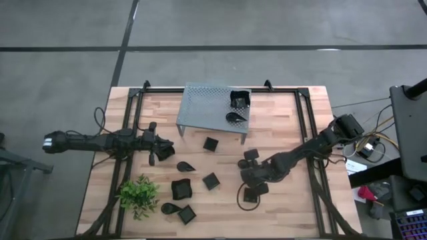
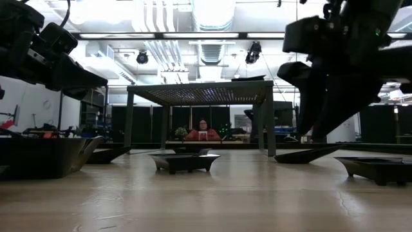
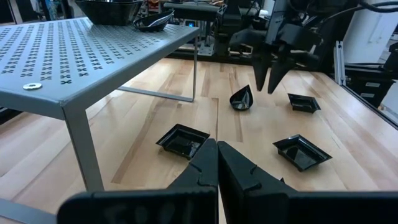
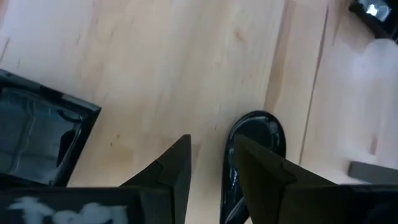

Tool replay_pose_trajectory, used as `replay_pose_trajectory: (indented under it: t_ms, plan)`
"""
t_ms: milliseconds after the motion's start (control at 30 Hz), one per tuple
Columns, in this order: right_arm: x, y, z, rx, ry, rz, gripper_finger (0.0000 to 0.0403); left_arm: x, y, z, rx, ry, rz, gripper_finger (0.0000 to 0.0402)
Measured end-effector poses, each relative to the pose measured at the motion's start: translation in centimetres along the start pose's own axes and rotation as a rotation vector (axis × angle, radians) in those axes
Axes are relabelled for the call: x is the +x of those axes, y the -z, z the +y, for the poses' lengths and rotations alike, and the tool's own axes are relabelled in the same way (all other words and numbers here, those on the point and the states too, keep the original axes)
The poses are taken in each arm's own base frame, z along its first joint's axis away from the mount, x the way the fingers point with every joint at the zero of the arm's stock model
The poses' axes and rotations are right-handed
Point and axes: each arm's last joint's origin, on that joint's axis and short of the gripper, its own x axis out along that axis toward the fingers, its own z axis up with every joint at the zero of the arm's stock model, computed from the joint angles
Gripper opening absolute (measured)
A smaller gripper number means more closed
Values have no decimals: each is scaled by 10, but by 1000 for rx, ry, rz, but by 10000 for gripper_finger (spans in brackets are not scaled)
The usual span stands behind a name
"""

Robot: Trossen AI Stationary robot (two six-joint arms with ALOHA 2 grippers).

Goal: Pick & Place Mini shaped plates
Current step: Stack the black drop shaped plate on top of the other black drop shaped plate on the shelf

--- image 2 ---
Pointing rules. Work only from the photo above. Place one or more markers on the cluttered background workbench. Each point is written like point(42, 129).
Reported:
point(48, 132)

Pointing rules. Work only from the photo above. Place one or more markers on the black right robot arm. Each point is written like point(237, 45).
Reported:
point(363, 19)

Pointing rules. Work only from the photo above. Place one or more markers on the small black square plate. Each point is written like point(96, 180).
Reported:
point(183, 162)
point(376, 169)

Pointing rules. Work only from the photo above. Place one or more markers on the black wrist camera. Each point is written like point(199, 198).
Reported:
point(59, 38)
point(309, 35)

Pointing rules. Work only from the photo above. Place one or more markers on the grey perforated metal shelf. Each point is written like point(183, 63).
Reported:
point(206, 96)

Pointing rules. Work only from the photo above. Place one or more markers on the background robot with green lights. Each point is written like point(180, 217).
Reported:
point(225, 130)

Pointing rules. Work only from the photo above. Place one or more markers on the black background monitor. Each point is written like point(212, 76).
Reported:
point(283, 112)

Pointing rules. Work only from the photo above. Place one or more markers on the red object on workbench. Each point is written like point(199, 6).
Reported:
point(7, 125)

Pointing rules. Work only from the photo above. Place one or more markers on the black aluminium table frame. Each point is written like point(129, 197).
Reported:
point(370, 147)

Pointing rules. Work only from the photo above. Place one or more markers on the large black wavy square plate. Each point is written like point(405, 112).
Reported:
point(38, 158)
point(249, 78)

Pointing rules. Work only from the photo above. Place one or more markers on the black teardrop plate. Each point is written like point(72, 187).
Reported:
point(107, 156)
point(302, 156)
point(191, 150)

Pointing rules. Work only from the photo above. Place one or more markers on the white pillar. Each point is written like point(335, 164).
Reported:
point(344, 133)

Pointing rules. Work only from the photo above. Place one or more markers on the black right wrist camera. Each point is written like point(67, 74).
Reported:
point(309, 35)

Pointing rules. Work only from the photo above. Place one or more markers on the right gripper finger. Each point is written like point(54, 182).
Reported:
point(305, 96)
point(347, 96)

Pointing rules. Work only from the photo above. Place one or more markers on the white-edged device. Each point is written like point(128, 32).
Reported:
point(202, 135)

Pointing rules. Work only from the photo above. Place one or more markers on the black overhead light bar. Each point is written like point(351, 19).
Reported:
point(243, 35)

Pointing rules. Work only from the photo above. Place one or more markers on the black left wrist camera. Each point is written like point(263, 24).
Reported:
point(59, 38)

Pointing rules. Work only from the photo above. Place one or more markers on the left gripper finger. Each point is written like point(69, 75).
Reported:
point(80, 77)
point(78, 94)

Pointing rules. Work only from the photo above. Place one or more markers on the silver ceiling air duct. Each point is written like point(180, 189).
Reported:
point(210, 51)

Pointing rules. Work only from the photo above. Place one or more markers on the black hanging spotlight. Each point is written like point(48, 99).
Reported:
point(142, 58)
point(253, 53)

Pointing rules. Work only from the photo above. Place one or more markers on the small background potted plant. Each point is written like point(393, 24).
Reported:
point(181, 132)

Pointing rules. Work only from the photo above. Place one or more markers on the person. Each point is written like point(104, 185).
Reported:
point(212, 135)
point(250, 125)

